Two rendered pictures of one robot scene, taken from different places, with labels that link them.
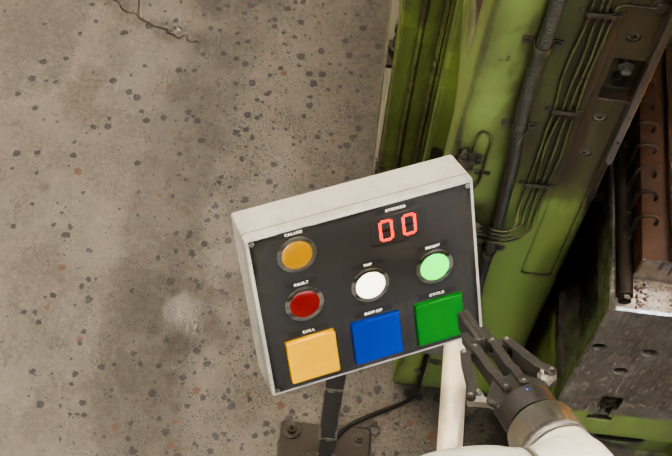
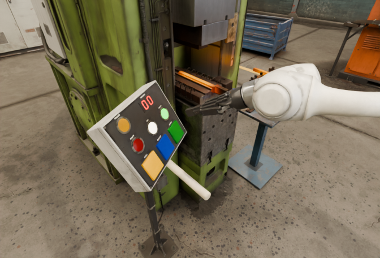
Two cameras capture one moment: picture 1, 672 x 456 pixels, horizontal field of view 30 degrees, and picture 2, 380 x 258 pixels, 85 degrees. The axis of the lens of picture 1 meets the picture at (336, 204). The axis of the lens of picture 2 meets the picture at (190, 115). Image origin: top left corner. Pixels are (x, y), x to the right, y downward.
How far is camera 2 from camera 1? 1.20 m
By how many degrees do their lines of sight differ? 38
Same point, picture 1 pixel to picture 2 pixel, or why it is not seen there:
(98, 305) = not seen: outside the picture
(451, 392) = (183, 174)
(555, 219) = not seen: hidden behind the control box
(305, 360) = (152, 167)
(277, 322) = (134, 158)
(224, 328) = (102, 242)
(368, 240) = (142, 111)
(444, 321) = (177, 131)
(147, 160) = (43, 224)
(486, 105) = (139, 77)
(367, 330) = (162, 145)
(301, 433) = (146, 245)
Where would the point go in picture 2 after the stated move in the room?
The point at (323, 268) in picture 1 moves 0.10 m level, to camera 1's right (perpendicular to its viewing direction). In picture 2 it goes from (135, 127) to (158, 115)
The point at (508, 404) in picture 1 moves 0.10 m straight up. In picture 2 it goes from (234, 95) to (238, 66)
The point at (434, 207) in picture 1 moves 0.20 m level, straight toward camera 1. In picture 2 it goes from (152, 92) to (180, 116)
